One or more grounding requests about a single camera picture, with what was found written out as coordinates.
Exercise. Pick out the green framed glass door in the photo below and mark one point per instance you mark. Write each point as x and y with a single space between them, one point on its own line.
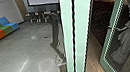
78 20

